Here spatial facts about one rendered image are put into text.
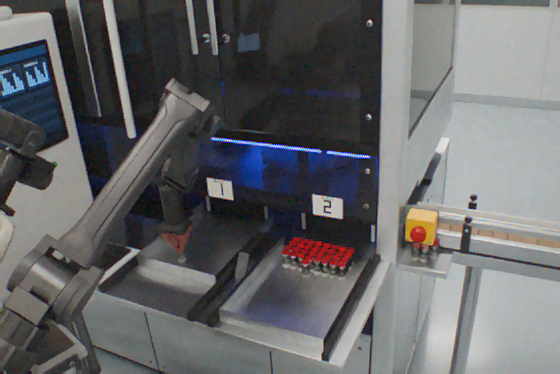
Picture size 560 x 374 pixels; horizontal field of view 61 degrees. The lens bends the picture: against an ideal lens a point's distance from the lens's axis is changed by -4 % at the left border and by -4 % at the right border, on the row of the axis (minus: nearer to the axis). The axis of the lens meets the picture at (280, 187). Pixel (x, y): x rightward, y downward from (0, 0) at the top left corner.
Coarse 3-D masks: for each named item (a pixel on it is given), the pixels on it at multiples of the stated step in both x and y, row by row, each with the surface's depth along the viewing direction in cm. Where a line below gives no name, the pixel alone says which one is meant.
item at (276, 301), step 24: (264, 264) 133; (360, 264) 133; (240, 288) 122; (264, 288) 126; (288, 288) 125; (312, 288) 125; (336, 288) 124; (240, 312) 118; (264, 312) 118; (288, 312) 117; (312, 312) 117; (336, 312) 116; (288, 336) 108; (312, 336) 105
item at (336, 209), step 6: (312, 198) 135; (318, 198) 134; (324, 198) 133; (330, 198) 133; (318, 204) 135; (324, 204) 134; (336, 204) 133; (342, 204) 132; (318, 210) 136; (330, 210) 134; (336, 210) 133; (342, 210) 133; (330, 216) 135; (336, 216) 134; (342, 216) 133
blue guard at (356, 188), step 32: (96, 128) 160; (96, 160) 167; (224, 160) 143; (256, 160) 138; (288, 160) 133; (320, 160) 129; (352, 160) 125; (256, 192) 143; (288, 192) 138; (320, 192) 133; (352, 192) 129
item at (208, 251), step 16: (208, 224) 157; (224, 224) 156; (240, 224) 156; (256, 224) 155; (272, 224) 154; (160, 240) 146; (192, 240) 149; (208, 240) 148; (224, 240) 148; (240, 240) 147; (144, 256) 136; (160, 256) 142; (176, 256) 141; (192, 256) 141; (208, 256) 141; (224, 256) 140; (176, 272) 133; (192, 272) 130; (208, 272) 128; (224, 272) 131
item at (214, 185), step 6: (210, 180) 148; (216, 180) 147; (222, 180) 146; (210, 186) 149; (216, 186) 148; (228, 186) 146; (210, 192) 150; (216, 192) 149; (228, 192) 147; (228, 198) 148
